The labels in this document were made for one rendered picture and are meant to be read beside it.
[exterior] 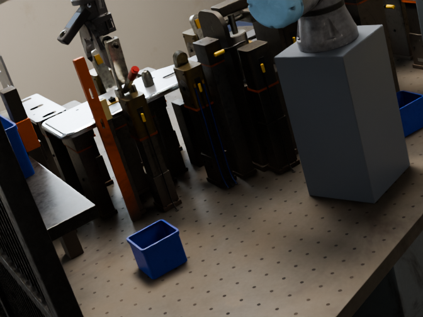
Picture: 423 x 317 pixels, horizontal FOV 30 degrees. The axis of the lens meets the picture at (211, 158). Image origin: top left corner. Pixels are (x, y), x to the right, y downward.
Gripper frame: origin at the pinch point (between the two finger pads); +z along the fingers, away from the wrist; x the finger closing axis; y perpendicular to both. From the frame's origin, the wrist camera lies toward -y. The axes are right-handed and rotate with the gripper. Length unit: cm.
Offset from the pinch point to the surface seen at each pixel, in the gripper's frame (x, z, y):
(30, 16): 191, 15, 38
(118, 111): -10.3, 11.1, -2.4
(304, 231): -64, 41, 15
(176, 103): -1.9, 19.6, 18.8
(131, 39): 211, 52, 95
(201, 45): -23.5, -0.7, 21.7
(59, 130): -3.3, 11.5, -18.4
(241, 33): -24.1, 0.4, 34.4
